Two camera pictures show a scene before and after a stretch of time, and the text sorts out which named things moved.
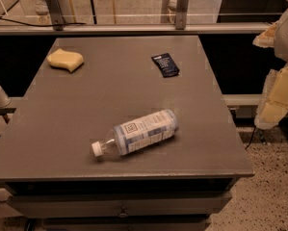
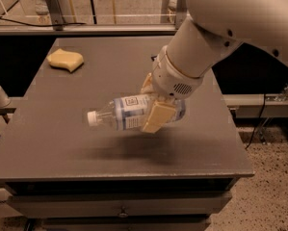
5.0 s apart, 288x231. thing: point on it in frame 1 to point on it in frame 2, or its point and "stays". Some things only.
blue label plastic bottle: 138,134 to 127,113
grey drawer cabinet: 121,133 stays
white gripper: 287,38 to 171,78
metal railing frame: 53,21 stays
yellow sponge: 62,58 stays
